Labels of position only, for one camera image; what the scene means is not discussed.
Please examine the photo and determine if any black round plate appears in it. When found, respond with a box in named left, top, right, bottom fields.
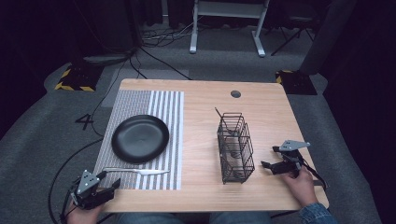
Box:
left=110, top=114, right=171, bottom=165

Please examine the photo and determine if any bundle of floor cables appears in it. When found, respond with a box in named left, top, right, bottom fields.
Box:
left=141, top=21, right=196, bottom=49

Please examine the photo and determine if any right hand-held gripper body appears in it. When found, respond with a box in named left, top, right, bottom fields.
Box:
left=270, top=139, right=312, bottom=179

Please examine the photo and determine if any black yellow striped base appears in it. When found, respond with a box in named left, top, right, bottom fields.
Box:
left=275, top=69, right=318, bottom=96
left=53, top=63, right=106, bottom=93

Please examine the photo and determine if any black tripod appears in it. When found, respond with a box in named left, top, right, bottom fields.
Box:
left=269, top=14, right=316, bottom=57

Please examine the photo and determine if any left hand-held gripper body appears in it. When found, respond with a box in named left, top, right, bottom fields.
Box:
left=68, top=169, right=116, bottom=211

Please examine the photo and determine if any dark grey stand column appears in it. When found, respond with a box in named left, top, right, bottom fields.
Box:
left=298, top=0, right=358, bottom=76

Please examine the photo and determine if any silver table knife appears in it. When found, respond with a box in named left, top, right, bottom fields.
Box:
left=102, top=166, right=172, bottom=176

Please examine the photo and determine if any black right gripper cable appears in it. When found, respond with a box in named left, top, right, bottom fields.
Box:
left=297, top=151, right=330, bottom=191

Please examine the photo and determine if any person's right hand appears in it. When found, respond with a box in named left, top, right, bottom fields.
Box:
left=280, top=166, right=319, bottom=208

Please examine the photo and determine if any person's left hand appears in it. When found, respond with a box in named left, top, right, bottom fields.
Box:
left=65, top=200, right=106, bottom=224

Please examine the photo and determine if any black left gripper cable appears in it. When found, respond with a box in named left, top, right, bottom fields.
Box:
left=47, top=137, right=105, bottom=224

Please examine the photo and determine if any person's right leg in jeans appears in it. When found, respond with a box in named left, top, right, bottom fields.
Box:
left=207, top=211, right=274, bottom=224

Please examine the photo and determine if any thin black floor cable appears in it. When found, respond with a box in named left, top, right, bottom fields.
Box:
left=90, top=49, right=139, bottom=138

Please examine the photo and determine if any person's left leg in jeans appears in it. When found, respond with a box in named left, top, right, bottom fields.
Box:
left=114, top=212, right=187, bottom=224

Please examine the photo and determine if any black wire cutlery basket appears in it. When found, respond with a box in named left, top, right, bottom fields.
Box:
left=216, top=111, right=256, bottom=186

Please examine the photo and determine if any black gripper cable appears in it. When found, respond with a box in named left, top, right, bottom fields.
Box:
left=297, top=151, right=330, bottom=191
left=47, top=137, right=105, bottom=224

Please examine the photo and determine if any metal utensil with thin handle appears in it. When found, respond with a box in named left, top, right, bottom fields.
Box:
left=214, top=106, right=234, bottom=136

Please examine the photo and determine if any white desk frame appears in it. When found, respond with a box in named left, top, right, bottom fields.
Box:
left=189, top=0, right=272, bottom=58

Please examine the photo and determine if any person's leg in jeans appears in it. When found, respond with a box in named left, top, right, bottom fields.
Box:
left=207, top=211, right=274, bottom=224
left=114, top=212, right=187, bottom=224

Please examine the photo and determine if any grey striped placemat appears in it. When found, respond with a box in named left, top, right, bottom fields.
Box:
left=92, top=89, right=185, bottom=191

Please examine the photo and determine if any long black floor cable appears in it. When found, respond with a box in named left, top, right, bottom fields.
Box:
left=138, top=46, right=193, bottom=81

